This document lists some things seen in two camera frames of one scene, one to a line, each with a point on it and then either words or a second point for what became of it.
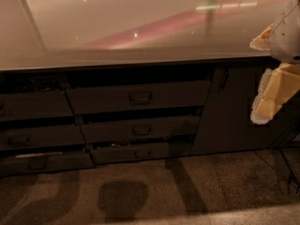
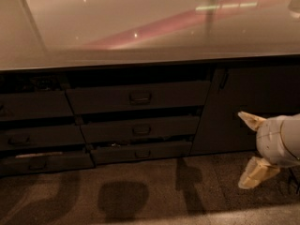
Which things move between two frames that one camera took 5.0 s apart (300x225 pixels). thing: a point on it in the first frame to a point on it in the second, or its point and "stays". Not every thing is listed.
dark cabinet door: x=226 y=124 stays
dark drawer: x=97 y=100 stays
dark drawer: x=112 y=155 stays
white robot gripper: x=287 y=37 to x=270 y=140
